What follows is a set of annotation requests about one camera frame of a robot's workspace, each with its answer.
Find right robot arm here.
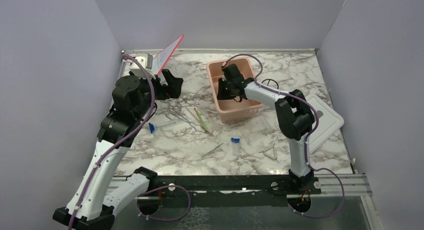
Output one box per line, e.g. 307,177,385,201
217,62,316,194

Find black wire ring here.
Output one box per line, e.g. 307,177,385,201
260,78,280,90

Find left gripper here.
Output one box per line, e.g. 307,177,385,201
130,69,184,120

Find purple cable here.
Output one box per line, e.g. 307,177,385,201
221,53,345,219
67,54,191,230

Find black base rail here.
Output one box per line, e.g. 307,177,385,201
136,175,322,208

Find metal crucible tongs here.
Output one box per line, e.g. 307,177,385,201
161,99,201,130

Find red framed whiteboard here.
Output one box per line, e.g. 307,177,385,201
151,34,185,75

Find two blue capped vials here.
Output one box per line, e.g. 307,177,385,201
230,137,241,156

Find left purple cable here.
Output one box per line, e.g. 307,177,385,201
67,54,191,230

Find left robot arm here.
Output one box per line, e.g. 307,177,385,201
52,69,184,230

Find white plastic lid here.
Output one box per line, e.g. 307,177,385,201
266,92,344,154

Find white tubing pieces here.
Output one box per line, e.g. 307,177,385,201
261,145,279,163

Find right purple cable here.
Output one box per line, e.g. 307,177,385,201
221,53,345,219

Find green red yellow stirring rods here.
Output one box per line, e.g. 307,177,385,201
194,107,212,133

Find pink plastic bin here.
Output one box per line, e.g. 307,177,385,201
206,57,264,123

